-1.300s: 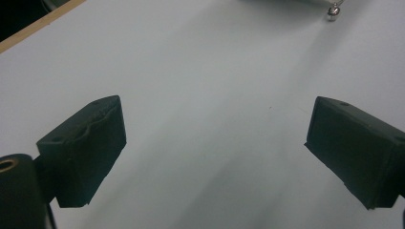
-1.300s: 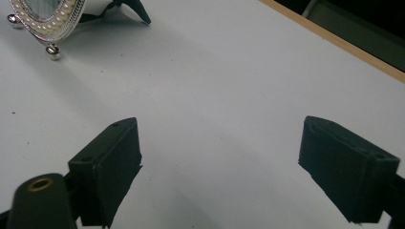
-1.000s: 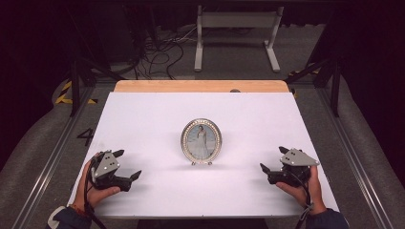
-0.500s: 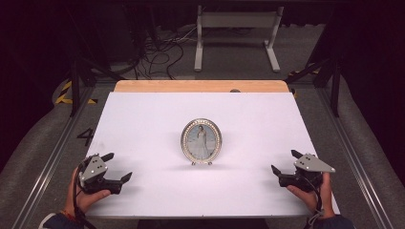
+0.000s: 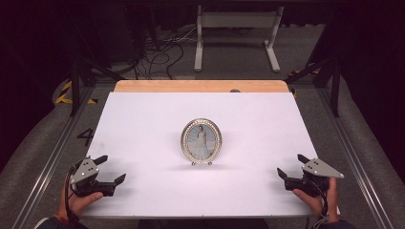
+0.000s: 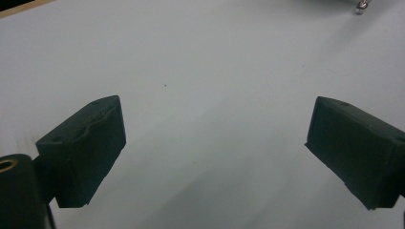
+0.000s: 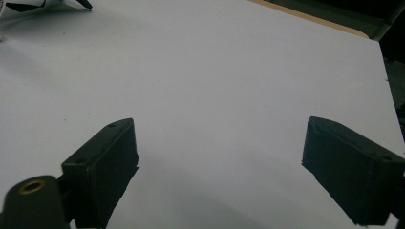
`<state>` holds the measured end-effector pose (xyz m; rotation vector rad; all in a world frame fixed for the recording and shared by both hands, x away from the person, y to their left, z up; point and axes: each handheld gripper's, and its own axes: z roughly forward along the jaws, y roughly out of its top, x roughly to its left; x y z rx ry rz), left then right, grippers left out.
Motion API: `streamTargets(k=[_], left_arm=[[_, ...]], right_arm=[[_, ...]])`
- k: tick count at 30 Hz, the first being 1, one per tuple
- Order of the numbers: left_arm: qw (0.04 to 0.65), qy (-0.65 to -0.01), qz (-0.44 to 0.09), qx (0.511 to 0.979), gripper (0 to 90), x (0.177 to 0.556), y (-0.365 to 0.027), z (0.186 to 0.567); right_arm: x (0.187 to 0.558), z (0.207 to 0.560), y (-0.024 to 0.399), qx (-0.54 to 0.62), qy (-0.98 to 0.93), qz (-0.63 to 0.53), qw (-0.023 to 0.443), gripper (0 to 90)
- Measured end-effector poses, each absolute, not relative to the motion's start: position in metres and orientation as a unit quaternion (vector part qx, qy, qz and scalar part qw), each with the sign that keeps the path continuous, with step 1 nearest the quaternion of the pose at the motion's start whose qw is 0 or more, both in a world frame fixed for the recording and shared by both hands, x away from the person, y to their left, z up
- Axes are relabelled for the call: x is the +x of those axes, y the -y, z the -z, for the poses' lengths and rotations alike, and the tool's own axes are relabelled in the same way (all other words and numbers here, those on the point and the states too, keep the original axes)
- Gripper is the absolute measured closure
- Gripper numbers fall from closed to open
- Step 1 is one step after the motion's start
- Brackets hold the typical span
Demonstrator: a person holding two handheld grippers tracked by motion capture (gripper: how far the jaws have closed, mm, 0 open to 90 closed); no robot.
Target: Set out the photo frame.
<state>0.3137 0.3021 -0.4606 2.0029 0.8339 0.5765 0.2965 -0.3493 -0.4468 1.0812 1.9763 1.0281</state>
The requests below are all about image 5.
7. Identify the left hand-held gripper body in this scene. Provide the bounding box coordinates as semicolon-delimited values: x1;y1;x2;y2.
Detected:
69;156;117;198

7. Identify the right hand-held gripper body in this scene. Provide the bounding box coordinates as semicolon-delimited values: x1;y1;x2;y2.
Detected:
285;157;346;198

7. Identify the oval silver picture frame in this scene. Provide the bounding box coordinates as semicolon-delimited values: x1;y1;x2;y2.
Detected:
180;117;224;167

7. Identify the person's left hand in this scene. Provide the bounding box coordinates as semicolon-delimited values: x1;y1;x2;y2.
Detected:
56;177;105;221

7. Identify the person's right hand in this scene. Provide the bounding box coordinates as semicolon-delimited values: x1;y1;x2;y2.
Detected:
291;177;340;224

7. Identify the yellow black floor tape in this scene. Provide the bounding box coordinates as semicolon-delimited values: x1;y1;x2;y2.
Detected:
54;79;98;106

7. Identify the black metal stand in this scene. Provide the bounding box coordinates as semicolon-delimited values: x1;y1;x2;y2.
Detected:
68;47;127;117
284;58;342;118

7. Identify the black curtain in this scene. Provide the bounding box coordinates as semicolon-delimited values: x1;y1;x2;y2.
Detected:
0;0;75;177
330;0;405;192

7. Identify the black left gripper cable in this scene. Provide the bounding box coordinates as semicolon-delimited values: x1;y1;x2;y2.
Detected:
64;166;81;224

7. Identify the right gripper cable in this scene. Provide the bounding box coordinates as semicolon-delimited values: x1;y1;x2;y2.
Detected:
305;179;331;229

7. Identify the aluminium floor rail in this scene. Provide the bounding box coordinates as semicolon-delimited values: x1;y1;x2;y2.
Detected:
318;87;395;229
11;85;96;229

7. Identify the tangle of floor cables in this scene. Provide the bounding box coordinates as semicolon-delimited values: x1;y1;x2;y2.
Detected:
135;27;199;80

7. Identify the white metal stand frame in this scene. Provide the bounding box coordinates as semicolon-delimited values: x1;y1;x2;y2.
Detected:
194;4;286;73

